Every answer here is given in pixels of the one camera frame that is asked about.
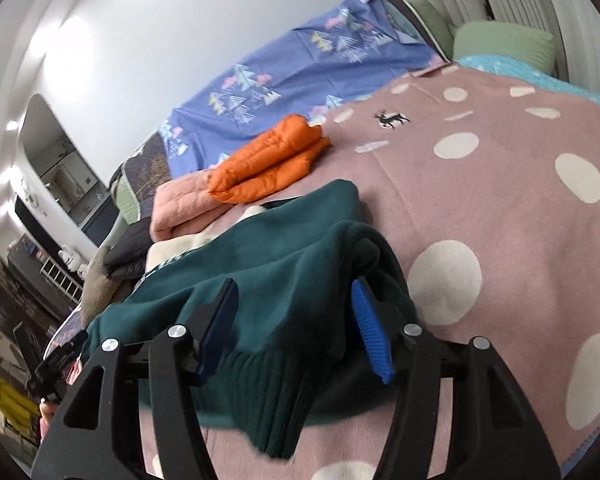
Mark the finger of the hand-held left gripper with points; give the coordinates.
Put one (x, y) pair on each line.
(65, 350)

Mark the pink polka dot blanket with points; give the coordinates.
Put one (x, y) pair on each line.
(505, 220)

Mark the dark green fleece hooded jacket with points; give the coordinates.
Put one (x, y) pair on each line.
(280, 270)

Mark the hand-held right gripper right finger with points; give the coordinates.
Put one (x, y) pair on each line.
(372, 335)

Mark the black puffer jacket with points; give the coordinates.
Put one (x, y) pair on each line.
(130, 255)

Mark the yellow bag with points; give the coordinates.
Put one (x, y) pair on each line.
(15, 405)

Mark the mirror cabinet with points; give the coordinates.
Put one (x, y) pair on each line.
(70, 175)

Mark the person's left hand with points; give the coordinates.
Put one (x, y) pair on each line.
(46, 420)

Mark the green pillow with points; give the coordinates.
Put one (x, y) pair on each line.
(505, 42)

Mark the blue patterned quilt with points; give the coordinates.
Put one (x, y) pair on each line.
(430, 25)

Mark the blue tree-print sheet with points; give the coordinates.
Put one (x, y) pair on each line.
(290, 75)

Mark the orange puffer jacket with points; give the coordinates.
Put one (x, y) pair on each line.
(265, 160)

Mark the peach quilted jacket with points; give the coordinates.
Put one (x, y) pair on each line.
(180, 205)

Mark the brown fleece garment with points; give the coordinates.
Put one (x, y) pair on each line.
(95, 285)

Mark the white wall ornament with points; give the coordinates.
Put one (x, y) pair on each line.
(30, 195)

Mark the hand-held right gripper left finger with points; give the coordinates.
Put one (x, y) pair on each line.
(215, 330)

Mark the white rack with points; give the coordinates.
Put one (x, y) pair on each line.
(60, 280)

